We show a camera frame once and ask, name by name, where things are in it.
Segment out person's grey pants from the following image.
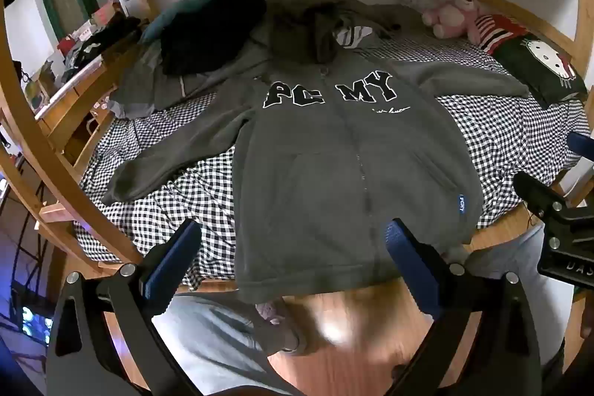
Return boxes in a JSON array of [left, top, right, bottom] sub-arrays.
[[153, 222, 571, 396]]

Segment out fuzzy slipper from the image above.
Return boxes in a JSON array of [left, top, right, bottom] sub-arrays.
[[255, 298, 303, 355]]

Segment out red striped cushion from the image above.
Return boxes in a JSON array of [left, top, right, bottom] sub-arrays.
[[469, 13, 530, 53]]

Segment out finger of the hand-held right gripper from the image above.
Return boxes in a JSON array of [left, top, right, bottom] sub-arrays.
[[513, 171, 572, 221], [567, 131, 594, 158]]

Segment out olive clothing pile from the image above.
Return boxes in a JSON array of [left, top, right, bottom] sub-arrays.
[[257, 0, 428, 65]]

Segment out checkered bed sheet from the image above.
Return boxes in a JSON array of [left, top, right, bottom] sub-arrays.
[[74, 36, 590, 290]]

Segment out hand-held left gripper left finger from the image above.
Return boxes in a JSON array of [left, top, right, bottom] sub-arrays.
[[46, 219, 202, 396]]

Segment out black clothing pile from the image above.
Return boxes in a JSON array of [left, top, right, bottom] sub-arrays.
[[160, 0, 269, 76]]

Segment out white striped garment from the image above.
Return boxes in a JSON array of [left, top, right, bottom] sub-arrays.
[[333, 22, 379, 50]]

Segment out black cat print pillow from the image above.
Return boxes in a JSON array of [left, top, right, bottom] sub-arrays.
[[494, 33, 588, 107]]

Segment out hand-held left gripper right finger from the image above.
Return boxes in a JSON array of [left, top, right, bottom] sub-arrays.
[[384, 217, 544, 396]]

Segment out wooden desk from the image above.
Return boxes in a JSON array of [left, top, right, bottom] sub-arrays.
[[35, 48, 122, 174]]

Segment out pink plush toy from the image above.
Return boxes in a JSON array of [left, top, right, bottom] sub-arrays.
[[421, 0, 488, 39]]

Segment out teal pillow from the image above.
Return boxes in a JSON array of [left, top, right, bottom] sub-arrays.
[[139, 0, 216, 44]]

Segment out grey zip hoodie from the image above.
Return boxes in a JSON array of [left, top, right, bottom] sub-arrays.
[[99, 55, 532, 304]]

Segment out wooden bunk bed frame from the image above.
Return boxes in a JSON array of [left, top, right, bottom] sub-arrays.
[[0, 0, 594, 346]]

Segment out grey garment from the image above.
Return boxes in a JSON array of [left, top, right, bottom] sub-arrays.
[[109, 39, 274, 121]]

